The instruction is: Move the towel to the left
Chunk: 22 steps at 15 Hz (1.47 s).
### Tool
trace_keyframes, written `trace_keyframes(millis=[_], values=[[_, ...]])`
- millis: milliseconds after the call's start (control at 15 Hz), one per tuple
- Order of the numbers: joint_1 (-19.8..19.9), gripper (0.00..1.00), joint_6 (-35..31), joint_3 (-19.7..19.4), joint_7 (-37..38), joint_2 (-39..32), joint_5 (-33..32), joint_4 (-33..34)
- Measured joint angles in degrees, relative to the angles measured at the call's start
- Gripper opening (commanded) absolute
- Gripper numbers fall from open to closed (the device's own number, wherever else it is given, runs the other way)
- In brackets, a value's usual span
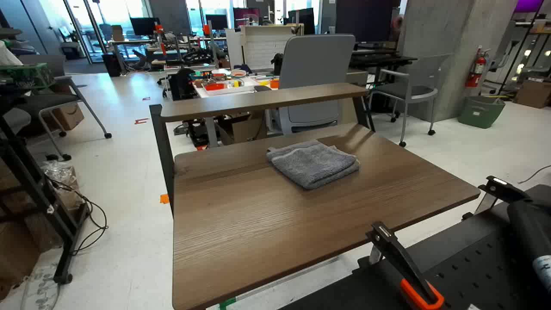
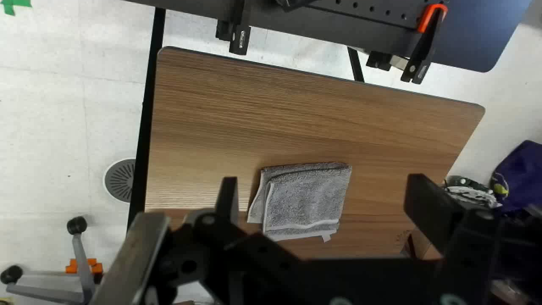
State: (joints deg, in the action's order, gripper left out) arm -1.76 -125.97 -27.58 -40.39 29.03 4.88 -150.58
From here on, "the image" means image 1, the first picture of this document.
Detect cardboard box under shelf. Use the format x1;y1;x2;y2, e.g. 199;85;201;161
215;113;268;147

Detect dark computer monitor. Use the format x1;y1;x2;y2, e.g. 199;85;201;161
127;16;163;38

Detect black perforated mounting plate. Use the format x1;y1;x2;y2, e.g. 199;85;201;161
280;183;551;310

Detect grey office chair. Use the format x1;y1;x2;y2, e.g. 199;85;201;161
275;33;358;137

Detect black floor cable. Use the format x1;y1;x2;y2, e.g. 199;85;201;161
69;188;110;259

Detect grey armchair with metal legs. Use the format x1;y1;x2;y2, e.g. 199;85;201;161
367;54;451;149

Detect grey towel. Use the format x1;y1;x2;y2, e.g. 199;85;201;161
265;140;361;193

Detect black backpack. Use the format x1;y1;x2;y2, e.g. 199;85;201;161
167;66;198;104

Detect red fire extinguisher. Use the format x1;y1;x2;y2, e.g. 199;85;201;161
465;47;490;90

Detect black handheld device with label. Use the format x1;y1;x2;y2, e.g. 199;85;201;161
504;199;551;285

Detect grey rolling side table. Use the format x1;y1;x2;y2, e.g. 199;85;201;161
15;75;113;164

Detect green plastic bin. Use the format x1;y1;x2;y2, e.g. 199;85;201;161
456;94;508;130

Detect white cabinet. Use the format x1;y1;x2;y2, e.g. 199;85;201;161
239;23;306;73

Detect cardboard box by lamp stand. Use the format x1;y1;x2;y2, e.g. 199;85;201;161
513;76;551;111

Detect black shelf support leg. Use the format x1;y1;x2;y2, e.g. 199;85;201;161
148;104;177;216
351;94;377;135

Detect black metal cart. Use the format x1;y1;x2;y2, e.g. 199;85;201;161
0;111;77;286

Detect white table with colourful parts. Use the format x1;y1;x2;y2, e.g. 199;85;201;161
191;68;284;100

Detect flat brown cardboard sheet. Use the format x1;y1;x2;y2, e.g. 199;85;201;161
0;216;43;299

